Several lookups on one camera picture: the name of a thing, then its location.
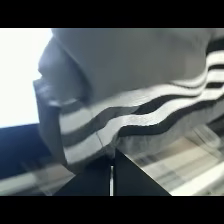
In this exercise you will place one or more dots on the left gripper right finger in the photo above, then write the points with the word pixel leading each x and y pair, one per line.
pixel 133 181

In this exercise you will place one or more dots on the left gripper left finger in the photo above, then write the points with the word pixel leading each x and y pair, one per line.
pixel 91 183

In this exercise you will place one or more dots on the grey striped garment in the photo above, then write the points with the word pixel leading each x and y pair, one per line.
pixel 133 73

